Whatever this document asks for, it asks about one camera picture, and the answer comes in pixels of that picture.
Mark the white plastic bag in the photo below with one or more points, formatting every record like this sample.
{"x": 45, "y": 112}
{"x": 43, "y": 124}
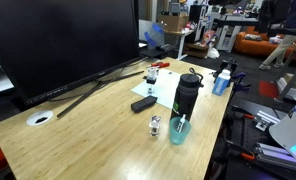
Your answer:
{"x": 213, "y": 53}

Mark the blue black clamp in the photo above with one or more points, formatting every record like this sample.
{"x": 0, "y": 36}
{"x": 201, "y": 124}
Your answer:
{"x": 240, "y": 83}

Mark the aluminium rail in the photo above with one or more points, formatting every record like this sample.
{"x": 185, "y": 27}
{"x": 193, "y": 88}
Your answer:
{"x": 278, "y": 155}

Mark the teal plastic cup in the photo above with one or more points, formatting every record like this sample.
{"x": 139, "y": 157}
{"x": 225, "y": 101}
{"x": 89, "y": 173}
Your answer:
{"x": 179, "y": 136}

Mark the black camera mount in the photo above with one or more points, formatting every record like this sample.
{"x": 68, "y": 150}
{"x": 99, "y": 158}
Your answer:
{"x": 228, "y": 65}

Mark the large black monitor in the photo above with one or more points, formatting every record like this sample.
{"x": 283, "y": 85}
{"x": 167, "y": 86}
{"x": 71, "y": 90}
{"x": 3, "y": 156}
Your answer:
{"x": 54, "y": 40}

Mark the blue white container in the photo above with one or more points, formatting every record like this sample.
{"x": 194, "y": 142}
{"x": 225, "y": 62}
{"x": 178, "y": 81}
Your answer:
{"x": 220, "y": 85}

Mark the white side desk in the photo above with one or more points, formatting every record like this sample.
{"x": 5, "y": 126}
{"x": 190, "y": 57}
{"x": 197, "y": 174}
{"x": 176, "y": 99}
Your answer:
{"x": 181, "y": 41}

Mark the small white marker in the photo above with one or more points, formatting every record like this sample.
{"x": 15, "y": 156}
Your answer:
{"x": 181, "y": 121}

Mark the white paper sheet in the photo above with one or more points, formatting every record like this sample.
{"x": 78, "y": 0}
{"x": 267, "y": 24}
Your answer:
{"x": 166, "y": 87}

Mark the white tape roll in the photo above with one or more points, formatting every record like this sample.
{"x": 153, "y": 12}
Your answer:
{"x": 30, "y": 122}

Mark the tall glass bottle black band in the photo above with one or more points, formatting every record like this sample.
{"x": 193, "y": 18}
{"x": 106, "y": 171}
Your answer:
{"x": 151, "y": 80}

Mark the black eraser block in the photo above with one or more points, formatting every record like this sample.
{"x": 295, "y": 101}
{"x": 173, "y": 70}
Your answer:
{"x": 144, "y": 103}

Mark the orange sofa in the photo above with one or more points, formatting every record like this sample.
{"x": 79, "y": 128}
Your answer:
{"x": 251, "y": 45}

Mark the board with blue tape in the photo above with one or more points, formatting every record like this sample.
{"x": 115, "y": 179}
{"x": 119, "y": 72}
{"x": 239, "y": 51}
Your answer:
{"x": 151, "y": 33}

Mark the walking person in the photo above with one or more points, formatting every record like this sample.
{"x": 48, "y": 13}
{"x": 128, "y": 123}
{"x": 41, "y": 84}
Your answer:
{"x": 281, "y": 46}

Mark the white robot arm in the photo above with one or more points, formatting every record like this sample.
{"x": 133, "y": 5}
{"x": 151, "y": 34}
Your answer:
{"x": 288, "y": 130}

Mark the cardboard box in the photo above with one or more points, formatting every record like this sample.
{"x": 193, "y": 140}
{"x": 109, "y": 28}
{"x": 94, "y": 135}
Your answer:
{"x": 173, "y": 22}

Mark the black water bottle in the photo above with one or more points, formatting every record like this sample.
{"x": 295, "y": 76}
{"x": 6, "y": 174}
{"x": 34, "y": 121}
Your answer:
{"x": 184, "y": 96}

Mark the black monitor stand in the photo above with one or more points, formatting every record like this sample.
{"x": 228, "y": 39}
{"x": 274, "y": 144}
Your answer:
{"x": 84, "y": 96}

